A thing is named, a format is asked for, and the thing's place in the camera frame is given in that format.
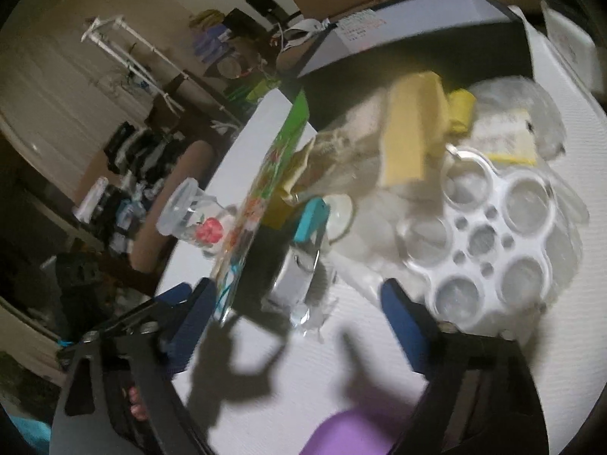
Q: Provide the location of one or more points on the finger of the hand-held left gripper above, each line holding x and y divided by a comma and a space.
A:
137, 315

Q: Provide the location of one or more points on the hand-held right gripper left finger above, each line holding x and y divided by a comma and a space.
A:
189, 327

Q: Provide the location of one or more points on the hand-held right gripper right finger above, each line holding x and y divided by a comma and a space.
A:
405, 327

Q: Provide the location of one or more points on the person's left hand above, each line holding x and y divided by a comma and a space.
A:
136, 403

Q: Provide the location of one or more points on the small red ornament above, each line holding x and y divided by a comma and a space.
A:
208, 231

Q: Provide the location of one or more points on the clear plastic bag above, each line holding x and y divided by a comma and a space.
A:
370, 227
540, 99

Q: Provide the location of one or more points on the purple plastic object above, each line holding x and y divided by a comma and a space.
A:
355, 436

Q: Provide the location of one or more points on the clear plastic cup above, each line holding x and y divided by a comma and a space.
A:
182, 204

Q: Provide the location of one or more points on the clear round plastic piece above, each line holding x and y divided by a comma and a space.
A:
339, 215

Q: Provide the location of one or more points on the teal clip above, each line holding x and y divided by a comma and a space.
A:
310, 220

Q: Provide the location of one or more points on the yellow packet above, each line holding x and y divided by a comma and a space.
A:
277, 211

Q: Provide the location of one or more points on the pile of clothes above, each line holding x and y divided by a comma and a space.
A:
137, 147

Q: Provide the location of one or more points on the green floral printed board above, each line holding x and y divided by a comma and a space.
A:
265, 175

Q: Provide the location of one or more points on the yellow paper bag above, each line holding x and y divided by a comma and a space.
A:
408, 137

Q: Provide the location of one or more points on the beige curtain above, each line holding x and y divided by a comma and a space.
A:
57, 85

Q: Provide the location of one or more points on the beige mesh pouch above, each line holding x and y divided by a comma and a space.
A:
351, 128

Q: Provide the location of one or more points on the white and yellow paper card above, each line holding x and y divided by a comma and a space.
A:
502, 137

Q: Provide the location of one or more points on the small yellow roll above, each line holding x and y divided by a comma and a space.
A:
462, 109

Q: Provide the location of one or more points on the green packets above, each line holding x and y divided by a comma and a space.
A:
258, 90

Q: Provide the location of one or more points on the white coat rack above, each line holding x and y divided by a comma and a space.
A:
102, 28

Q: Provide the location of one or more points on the round mirror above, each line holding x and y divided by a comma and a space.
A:
231, 66

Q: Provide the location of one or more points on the purple boxes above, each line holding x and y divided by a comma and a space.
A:
208, 42

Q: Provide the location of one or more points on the black storage box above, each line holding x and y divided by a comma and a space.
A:
427, 42

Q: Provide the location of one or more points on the white paper label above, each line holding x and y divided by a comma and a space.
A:
360, 23

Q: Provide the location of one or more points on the white headset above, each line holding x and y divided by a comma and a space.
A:
303, 28

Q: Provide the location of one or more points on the white box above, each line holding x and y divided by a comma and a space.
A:
569, 42

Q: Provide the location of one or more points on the black speaker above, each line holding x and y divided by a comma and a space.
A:
263, 4

